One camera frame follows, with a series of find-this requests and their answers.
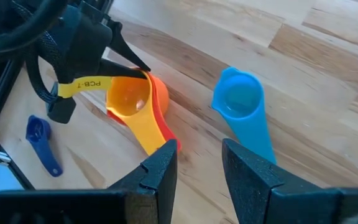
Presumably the yellow cable label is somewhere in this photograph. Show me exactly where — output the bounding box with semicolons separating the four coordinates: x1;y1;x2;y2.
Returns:
57;76;113;99

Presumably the orange measuring cup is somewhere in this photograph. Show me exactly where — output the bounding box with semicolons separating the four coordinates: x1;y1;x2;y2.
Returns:
106;72;183;152

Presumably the left arm braided black cable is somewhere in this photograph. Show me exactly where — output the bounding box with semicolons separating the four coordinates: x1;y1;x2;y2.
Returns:
11;0;62;105

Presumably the yellow measuring cup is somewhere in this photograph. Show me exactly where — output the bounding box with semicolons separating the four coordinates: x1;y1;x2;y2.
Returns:
105;70;168;156

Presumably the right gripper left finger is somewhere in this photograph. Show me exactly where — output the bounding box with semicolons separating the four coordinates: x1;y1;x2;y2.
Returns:
108;139;179;224

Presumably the dark blue measuring cup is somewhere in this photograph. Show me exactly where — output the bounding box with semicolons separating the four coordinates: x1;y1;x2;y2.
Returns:
25;114;64;178

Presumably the light blue measuring cup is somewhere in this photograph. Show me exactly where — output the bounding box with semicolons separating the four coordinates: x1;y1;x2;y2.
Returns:
211;66;277;165

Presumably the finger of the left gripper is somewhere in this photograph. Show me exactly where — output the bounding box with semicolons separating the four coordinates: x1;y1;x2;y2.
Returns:
99;58;148;80
106;18;152;72

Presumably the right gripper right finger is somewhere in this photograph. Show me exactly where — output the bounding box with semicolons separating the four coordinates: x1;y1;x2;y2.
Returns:
222;138;341;224

